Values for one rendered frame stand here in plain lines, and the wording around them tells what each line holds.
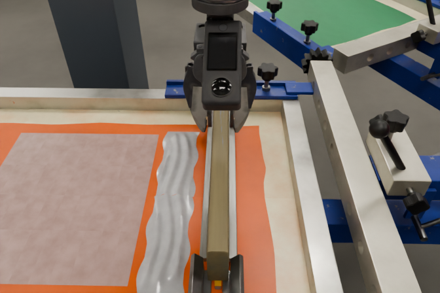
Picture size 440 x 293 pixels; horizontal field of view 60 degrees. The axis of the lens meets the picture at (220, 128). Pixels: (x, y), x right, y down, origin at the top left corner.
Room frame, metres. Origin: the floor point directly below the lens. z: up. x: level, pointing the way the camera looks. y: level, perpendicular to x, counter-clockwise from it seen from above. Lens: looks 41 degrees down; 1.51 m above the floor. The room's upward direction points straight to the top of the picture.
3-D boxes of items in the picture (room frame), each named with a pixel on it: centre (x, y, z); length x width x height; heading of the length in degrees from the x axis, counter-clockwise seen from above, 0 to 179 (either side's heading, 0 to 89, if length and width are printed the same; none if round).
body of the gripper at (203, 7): (0.47, 0.00, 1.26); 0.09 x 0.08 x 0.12; 179
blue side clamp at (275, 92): (0.72, -0.03, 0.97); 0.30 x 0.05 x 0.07; 89
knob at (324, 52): (0.80, -0.24, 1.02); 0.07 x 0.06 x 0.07; 89
